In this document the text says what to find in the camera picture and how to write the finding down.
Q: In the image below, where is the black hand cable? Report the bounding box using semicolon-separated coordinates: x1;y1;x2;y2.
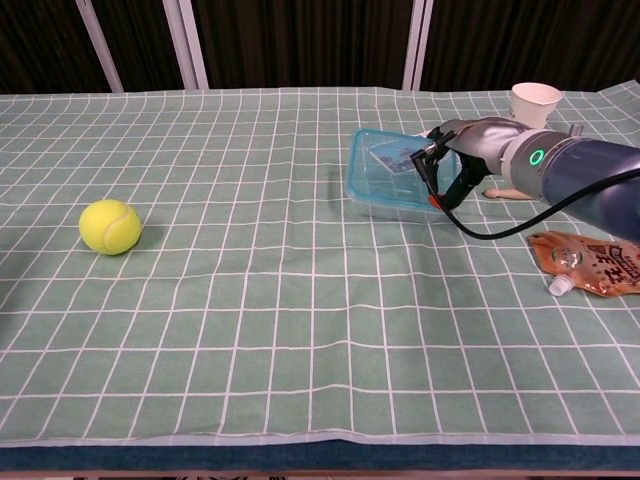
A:
409;142;640;241

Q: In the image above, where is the black pleated curtain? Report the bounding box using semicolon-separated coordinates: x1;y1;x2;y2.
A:
0;0;640;95

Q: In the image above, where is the brown sauce pouch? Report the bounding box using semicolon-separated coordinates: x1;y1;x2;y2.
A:
527;231;640;299

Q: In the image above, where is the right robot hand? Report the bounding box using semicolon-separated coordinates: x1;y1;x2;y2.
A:
424;116;527;211

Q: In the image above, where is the clear plastic container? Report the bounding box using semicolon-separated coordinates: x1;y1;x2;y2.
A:
349;194;449;225

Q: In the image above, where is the white paper cup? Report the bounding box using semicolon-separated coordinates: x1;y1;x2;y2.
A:
509;82;562;130

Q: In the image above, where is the wooden stick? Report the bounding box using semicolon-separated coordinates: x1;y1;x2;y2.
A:
482;187;531;200

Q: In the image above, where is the green checked tablecloth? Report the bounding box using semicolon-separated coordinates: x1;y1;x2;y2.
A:
0;87;640;449

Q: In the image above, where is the photo postcard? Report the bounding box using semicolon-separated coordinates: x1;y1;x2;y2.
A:
368;130;441;176

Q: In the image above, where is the teal plastic lid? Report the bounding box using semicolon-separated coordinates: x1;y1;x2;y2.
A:
344;127;464;211

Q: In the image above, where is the aluminium frame post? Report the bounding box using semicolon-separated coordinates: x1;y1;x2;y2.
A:
163;0;210;91
74;0;125;94
402;0;434;91

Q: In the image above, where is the yellow tennis ball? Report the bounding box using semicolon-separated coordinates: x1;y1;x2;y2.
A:
78;198;144;256

